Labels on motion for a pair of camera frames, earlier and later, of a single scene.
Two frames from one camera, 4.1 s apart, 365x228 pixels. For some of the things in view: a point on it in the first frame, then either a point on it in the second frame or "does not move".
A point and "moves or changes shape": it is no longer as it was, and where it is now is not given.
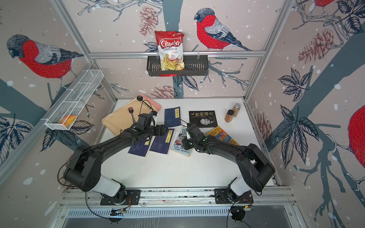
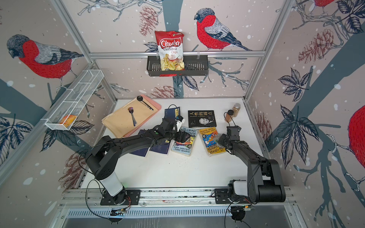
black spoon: (140, 98) does not move
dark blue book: (161, 144) does not move
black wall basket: (194, 65) does not move
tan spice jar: (236, 108) does not move
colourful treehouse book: (178, 146) does not move
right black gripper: (185, 144) -> (220, 140)
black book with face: (203, 118) does not move
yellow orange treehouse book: (222, 134) moves or changes shape
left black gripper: (163, 131) -> (184, 139)
